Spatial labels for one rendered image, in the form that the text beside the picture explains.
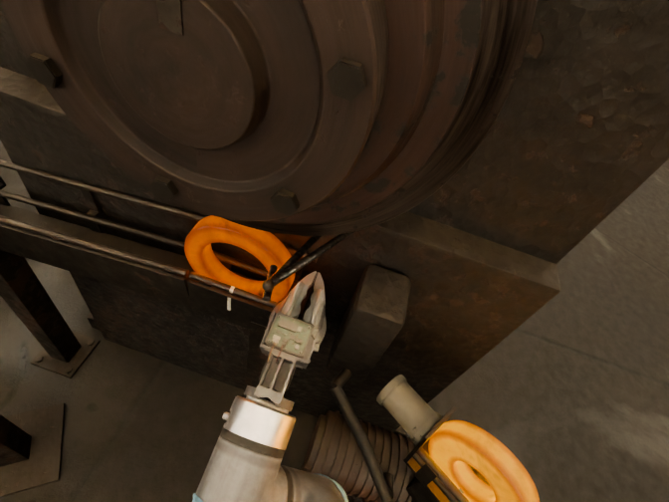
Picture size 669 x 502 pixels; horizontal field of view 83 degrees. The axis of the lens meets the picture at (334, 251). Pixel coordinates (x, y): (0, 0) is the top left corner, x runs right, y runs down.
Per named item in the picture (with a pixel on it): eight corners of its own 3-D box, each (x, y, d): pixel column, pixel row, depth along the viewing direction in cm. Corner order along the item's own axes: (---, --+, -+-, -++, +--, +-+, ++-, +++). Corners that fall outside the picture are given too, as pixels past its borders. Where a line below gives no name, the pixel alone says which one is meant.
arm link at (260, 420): (285, 446, 55) (223, 423, 56) (297, 411, 57) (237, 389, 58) (286, 452, 47) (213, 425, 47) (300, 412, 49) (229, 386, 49)
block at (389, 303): (336, 326, 80) (368, 256, 63) (372, 339, 80) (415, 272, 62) (323, 373, 73) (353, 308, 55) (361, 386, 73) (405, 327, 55)
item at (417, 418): (395, 384, 67) (405, 368, 63) (435, 426, 63) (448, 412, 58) (371, 404, 64) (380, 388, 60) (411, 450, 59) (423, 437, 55)
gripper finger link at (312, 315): (338, 269, 59) (319, 325, 55) (334, 281, 64) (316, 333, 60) (320, 262, 59) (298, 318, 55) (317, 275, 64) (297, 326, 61)
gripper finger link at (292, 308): (320, 262, 59) (298, 318, 55) (317, 275, 64) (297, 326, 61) (301, 255, 59) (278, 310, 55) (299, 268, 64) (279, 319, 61)
